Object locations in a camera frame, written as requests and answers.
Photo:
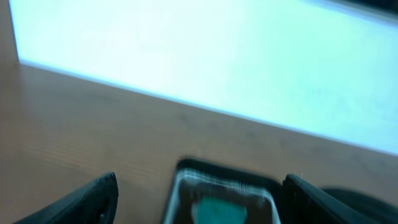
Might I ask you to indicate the black rectangular water tray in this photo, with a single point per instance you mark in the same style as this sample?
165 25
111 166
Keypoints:
194 179

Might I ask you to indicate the green yellow sponge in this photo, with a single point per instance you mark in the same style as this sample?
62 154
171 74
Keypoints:
209 210

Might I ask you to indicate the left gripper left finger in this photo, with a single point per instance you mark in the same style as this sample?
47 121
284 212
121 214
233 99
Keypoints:
94 203

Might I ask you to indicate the black round tray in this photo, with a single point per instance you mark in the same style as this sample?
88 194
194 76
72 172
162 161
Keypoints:
367 205

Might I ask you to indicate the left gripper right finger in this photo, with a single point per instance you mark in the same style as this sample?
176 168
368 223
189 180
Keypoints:
306 203

